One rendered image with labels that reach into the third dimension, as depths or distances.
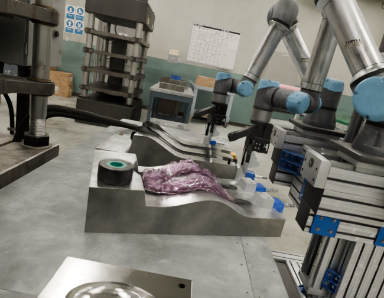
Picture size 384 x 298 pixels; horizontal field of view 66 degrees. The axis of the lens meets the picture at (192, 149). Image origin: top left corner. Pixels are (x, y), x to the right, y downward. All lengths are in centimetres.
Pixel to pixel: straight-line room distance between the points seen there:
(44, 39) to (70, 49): 677
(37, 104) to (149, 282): 91
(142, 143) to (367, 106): 70
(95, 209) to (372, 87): 76
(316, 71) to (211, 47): 647
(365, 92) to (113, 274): 77
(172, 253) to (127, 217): 13
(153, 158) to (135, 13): 408
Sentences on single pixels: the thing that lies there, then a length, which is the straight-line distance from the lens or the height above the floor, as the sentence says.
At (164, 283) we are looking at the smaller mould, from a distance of 49.
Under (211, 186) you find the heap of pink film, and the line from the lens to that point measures 78.
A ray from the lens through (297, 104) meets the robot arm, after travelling 106.
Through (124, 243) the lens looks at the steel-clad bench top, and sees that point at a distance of 69.
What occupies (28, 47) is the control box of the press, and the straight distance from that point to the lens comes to 139.
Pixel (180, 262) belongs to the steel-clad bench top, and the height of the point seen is 80.
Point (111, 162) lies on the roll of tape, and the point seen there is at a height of 94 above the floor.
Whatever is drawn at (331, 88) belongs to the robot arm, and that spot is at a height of 122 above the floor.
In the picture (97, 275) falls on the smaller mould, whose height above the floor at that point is 87.
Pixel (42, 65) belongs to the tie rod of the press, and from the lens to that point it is 124.
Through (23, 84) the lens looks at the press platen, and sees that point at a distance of 119.
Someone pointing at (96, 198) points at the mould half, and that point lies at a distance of 67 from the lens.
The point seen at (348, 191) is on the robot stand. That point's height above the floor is 91.
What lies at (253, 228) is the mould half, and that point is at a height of 82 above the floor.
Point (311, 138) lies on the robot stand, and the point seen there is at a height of 98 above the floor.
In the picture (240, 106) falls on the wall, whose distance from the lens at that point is 774.
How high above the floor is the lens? 118
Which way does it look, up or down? 15 degrees down
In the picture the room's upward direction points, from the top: 11 degrees clockwise
